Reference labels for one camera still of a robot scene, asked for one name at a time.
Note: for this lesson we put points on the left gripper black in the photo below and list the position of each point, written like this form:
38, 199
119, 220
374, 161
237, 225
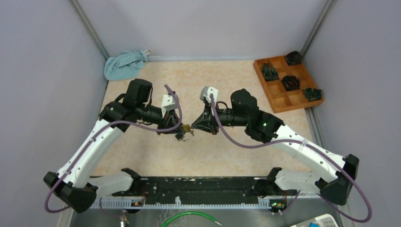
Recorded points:
170, 119

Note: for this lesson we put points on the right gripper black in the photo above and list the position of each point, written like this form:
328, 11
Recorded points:
206, 122

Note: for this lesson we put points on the black cable lock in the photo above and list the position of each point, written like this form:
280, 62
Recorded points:
181, 137

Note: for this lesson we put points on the brass padlock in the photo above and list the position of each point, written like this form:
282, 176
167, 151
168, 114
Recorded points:
186, 127

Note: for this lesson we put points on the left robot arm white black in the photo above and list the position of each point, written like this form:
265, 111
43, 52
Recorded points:
73, 183

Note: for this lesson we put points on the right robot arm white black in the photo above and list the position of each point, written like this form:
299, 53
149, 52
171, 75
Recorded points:
331, 175

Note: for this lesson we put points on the light blue cloth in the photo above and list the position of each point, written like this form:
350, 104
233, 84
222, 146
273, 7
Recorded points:
125, 66

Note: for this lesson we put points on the dark rosette upper left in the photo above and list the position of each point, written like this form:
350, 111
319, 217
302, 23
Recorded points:
269, 73

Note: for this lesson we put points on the wooden compartment tray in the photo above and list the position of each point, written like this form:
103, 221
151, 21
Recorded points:
279, 98

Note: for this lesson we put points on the dark rosette centre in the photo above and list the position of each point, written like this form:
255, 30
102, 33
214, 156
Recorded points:
290, 83

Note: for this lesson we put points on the dark rosette right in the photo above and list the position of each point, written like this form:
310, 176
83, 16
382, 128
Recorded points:
312, 94

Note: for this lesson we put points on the dark rosette top corner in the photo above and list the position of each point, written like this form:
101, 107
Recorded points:
293, 58

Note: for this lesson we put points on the white basket corner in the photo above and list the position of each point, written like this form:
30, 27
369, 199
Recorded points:
325, 220

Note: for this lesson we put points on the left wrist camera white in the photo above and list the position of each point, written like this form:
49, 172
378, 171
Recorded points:
168, 104

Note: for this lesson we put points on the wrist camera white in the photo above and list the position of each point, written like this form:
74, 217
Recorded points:
168, 104
206, 92

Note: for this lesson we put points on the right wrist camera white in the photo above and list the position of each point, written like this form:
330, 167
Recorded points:
206, 92

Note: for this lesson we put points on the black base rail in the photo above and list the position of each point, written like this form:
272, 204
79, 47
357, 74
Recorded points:
204, 190

